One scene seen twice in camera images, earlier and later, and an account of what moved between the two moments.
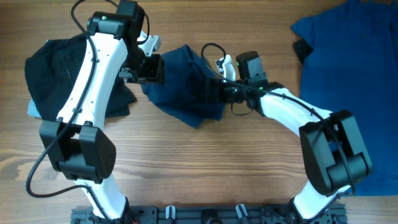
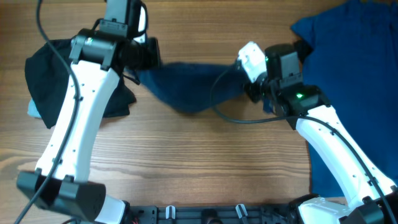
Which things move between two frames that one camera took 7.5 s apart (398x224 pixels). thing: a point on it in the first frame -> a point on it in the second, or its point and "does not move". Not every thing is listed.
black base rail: [205, 215] does not move
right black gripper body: [226, 92] -> [258, 88]
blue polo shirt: [354, 67] does not move
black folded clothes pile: [50, 68] does not move
